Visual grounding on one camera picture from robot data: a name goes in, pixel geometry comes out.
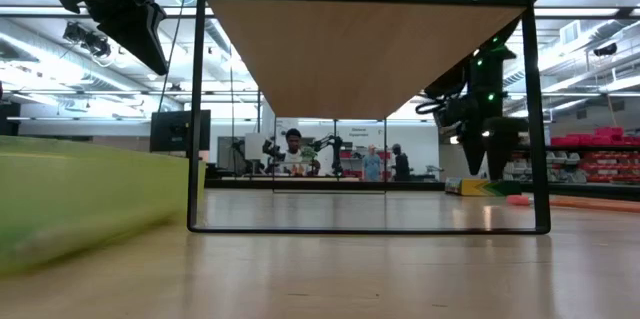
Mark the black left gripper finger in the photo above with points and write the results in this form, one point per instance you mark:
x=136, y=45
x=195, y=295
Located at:
x=142, y=34

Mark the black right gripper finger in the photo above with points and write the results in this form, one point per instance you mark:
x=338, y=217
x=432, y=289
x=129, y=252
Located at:
x=502, y=144
x=473, y=151

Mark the yellow green crayon box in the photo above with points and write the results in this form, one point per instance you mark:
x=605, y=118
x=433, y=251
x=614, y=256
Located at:
x=470, y=188

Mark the orange pencil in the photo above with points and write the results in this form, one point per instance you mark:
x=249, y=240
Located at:
x=575, y=203

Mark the yellow-green pencil pouch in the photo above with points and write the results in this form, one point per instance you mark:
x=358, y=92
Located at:
x=75, y=199

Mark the black background robot arm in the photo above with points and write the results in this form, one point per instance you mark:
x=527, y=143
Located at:
x=336, y=154
x=272, y=151

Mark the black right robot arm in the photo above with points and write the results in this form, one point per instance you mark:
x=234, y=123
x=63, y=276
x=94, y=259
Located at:
x=487, y=74

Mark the ceiling-mounted black device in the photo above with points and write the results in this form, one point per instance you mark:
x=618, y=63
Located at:
x=90, y=41

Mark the background work table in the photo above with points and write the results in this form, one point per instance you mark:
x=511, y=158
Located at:
x=425, y=185

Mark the person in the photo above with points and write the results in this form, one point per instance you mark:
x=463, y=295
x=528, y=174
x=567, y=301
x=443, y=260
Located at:
x=401, y=164
x=372, y=165
x=294, y=156

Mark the storage rack with red bins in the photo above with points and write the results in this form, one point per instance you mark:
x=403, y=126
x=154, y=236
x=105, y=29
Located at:
x=600, y=164

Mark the black monitor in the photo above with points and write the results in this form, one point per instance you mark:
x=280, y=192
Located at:
x=170, y=131

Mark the white board panel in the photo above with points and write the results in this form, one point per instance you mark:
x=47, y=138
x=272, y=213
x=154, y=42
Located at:
x=252, y=145

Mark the wooden shelf riser black frame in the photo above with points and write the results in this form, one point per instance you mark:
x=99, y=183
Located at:
x=350, y=59

